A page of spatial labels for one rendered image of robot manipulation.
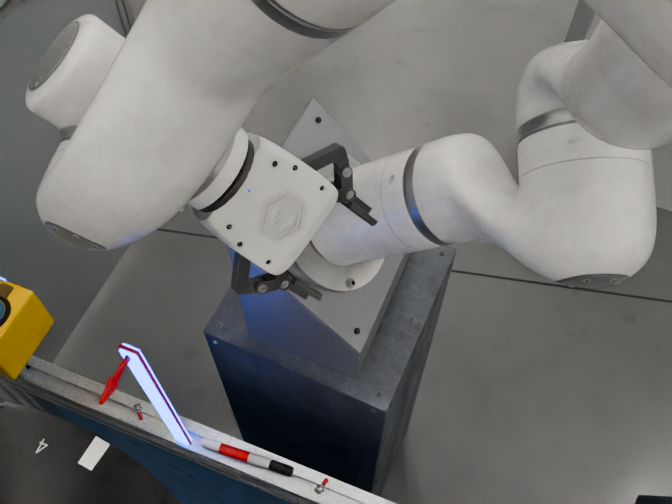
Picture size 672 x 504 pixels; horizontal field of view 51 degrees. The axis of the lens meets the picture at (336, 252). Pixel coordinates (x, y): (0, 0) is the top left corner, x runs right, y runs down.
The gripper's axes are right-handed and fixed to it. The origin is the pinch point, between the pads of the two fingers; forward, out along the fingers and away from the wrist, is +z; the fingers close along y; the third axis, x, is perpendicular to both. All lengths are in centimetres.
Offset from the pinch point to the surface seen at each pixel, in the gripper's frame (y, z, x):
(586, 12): 85, 84, 83
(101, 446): -31.0, -4.8, 6.5
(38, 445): -33.9, -10.0, 8.0
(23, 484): -36.8, -10.2, 5.5
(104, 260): -47, 40, 139
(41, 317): -32.2, -6.0, 37.2
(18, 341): -35.4, -7.8, 34.2
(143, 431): -40, 15, 32
